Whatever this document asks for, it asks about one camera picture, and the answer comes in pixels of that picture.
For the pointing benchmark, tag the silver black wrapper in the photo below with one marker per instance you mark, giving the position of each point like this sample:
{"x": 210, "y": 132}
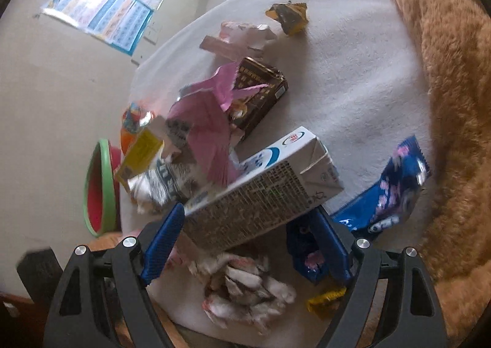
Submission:
{"x": 164, "y": 184}

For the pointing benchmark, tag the yellow bear carton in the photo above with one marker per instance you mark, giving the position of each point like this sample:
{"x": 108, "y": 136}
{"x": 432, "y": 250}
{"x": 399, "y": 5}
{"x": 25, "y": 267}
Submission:
{"x": 138, "y": 157}

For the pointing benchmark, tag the pink white torn box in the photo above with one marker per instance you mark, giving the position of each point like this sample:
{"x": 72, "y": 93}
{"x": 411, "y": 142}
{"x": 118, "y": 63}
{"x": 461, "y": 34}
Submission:
{"x": 237, "y": 40}

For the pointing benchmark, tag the orange lion snack bag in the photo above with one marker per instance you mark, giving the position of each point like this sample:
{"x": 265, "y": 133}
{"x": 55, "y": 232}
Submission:
{"x": 134, "y": 119}

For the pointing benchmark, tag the white red paper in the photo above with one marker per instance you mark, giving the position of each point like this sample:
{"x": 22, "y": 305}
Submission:
{"x": 241, "y": 290}

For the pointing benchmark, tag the yellow foil candy wrapper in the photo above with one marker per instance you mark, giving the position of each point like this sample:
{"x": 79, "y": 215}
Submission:
{"x": 325, "y": 305}

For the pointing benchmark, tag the red bin green rim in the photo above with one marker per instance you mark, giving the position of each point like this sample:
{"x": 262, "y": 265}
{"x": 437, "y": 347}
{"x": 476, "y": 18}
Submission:
{"x": 101, "y": 204}

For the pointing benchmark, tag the blue wall chart poster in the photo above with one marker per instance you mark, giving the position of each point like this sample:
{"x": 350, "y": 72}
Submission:
{"x": 118, "y": 23}

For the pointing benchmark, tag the blue snack wrapper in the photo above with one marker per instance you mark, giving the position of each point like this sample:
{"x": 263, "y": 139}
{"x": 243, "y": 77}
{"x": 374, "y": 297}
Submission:
{"x": 315, "y": 246}

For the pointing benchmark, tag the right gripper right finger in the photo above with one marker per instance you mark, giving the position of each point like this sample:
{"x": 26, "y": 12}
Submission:
{"x": 411, "y": 315}

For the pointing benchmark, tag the brown gold box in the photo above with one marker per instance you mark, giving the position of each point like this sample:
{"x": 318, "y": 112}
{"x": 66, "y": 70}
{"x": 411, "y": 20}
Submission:
{"x": 246, "y": 113}

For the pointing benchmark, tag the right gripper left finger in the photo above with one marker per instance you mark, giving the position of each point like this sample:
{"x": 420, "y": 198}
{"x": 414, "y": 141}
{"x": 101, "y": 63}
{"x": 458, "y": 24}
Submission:
{"x": 79, "y": 316}

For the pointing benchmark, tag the yellow brown crumpled wrapper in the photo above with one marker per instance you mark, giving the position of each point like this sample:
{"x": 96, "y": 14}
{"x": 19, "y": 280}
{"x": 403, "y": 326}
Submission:
{"x": 292, "y": 17}

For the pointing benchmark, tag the tan fuzzy blanket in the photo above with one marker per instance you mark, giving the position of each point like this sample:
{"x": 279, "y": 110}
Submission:
{"x": 453, "y": 39}

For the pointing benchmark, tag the pink torn wrapper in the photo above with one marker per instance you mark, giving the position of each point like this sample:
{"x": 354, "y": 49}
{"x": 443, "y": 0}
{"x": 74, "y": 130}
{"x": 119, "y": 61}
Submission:
{"x": 198, "y": 120}

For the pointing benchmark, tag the white blue milk carton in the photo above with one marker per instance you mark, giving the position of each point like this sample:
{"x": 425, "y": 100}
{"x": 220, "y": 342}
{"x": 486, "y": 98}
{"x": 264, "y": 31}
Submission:
{"x": 281, "y": 182}

